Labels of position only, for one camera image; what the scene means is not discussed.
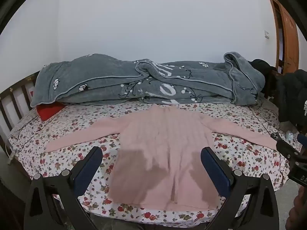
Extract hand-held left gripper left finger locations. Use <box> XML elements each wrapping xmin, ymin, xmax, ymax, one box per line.
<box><xmin>24</xmin><ymin>146</ymin><xmax>103</xmax><ymax>230</ymax></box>

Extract floral bed sheet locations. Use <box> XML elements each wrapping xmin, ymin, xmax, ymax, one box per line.
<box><xmin>7</xmin><ymin>93</ymin><xmax>292</xmax><ymax>224</ymax></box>

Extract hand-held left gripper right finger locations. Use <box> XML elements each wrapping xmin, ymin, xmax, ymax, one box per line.
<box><xmin>201</xmin><ymin>147</ymin><xmax>280</xmax><ymax>230</ymax></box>

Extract person's right hand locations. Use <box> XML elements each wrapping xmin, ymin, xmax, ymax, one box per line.
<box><xmin>288</xmin><ymin>188</ymin><xmax>307</xmax><ymax>230</ymax></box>

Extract red cloth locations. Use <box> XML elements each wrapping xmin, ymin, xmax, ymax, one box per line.
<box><xmin>36</xmin><ymin>103</ymin><xmax>66</xmax><ymax>122</ymax></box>

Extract wooden door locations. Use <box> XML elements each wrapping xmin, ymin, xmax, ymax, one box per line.
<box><xmin>267</xmin><ymin>0</ymin><xmax>300</xmax><ymax>75</ymax></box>

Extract black cable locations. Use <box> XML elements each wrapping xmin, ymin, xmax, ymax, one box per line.
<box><xmin>249</xmin><ymin>105</ymin><xmax>287</xmax><ymax>186</ymax></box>

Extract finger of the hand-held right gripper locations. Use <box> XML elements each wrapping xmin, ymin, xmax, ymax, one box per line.
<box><xmin>297</xmin><ymin>133</ymin><xmax>307</xmax><ymax>148</ymax></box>
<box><xmin>271</xmin><ymin>132</ymin><xmax>301</xmax><ymax>160</ymax></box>

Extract wooden slatted bed rail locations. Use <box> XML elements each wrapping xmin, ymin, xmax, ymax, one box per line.
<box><xmin>0</xmin><ymin>71</ymin><xmax>41</xmax><ymax>149</ymax></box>

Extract pink knitted sweater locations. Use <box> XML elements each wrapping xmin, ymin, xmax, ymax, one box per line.
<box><xmin>45</xmin><ymin>104</ymin><xmax>277</xmax><ymax>211</ymax></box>

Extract dark cloth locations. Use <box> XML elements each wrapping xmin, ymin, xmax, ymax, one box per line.
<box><xmin>249</xmin><ymin>59</ymin><xmax>279</xmax><ymax>89</ymax></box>

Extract grey printed blanket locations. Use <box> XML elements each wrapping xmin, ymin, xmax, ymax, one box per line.
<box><xmin>30</xmin><ymin>51</ymin><xmax>265</xmax><ymax>107</ymax></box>

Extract black jacket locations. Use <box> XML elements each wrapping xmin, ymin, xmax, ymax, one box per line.
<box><xmin>278</xmin><ymin>69</ymin><xmax>307</xmax><ymax>135</ymax></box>

